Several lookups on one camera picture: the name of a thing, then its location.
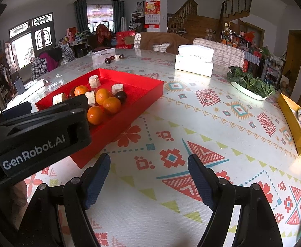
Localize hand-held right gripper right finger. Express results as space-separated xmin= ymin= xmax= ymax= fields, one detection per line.
xmin=187 ymin=154 xmax=285 ymax=247

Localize spinach leaves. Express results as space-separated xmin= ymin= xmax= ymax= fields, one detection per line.
xmin=227 ymin=66 xmax=276 ymax=96

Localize clear plastic bag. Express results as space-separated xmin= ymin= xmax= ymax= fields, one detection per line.
xmin=92 ymin=51 xmax=110 ymax=66

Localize blue checkered cloth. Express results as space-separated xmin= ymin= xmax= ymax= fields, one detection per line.
xmin=244 ymin=51 xmax=260 ymax=66

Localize white oval plate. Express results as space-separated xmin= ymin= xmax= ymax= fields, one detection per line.
xmin=229 ymin=78 xmax=272 ymax=101

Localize red patterned cloth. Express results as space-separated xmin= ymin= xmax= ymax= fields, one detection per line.
xmin=96 ymin=24 xmax=115 ymax=40

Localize red wall calendar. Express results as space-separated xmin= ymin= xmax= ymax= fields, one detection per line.
xmin=144 ymin=1 xmax=161 ymax=29

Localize cluttered goods shelf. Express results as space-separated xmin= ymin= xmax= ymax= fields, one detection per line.
xmin=221 ymin=23 xmax=265 ymax=57

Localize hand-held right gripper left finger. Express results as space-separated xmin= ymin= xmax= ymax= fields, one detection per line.
xmin=14 ymin=153 xmax=111 ymax=247

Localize plaid shirt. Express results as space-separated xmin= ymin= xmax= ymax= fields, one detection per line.
xmin=31 ymin=55 xmax=48 ymax=80

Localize arched pane window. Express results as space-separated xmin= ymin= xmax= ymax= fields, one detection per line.
xmin=9 ymin=12 xmax=54 ymax=69

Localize brown covered chair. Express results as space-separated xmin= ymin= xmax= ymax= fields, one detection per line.
xmin=134 ymin=31 xmax=192 ymax=54

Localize orange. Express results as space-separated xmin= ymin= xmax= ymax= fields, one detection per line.
xmin=103 ymin=96 xmax=122 ymax=115
xmin=87 ymin=106 xmax=105 ymax=126
xmin=95 ymin=88 xmax=112 ymax=106
xmin=74 ymin=85 xmax=89 ymax=97

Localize teal curtain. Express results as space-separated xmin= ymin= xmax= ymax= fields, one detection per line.
xmin=74 ymin=0 xmax=88 ymax=33
xmin=112 ymin=0 xmax=124 ymax=31

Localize white tissue box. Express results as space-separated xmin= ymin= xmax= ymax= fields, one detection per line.
xmin=175 ymin=44 xmax=214 ymax=78

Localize red gift bag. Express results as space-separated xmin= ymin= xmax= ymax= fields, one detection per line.
xmin=116 ymin=31 xmax=136 ymax=49

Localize white storage rack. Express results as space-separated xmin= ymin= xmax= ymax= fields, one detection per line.
xmin=262 ymin=54 xmax=282 ymax=83

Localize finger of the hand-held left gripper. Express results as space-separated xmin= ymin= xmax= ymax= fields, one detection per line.
xmin=71 ymin=108 xmax=92 ymax=152
xmin=35 ymin=94 xmax=89 ymax=112

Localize wooden staircase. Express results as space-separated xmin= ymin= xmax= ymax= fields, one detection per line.
xmin=167 ymin=0 xmax=254 ymax=40

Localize dark blue device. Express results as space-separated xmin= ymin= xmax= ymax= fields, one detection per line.
xmin=14 ymin=76 xmax=25 ymax=95

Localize red tray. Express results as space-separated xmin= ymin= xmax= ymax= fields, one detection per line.
xmin=35 ymin=68 xmax=164 ymax=169

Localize yellow box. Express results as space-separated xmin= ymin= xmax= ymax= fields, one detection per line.
xmin=277 ymin=93 xmax=301 ymax=163

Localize white patterned chair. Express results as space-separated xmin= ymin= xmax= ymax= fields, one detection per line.
xmin=193 ymin=38 xmax=245 ymax=69

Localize magenta jacket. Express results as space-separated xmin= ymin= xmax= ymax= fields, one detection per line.
xmin=46 ymin=52 xmax=60 ymax=70

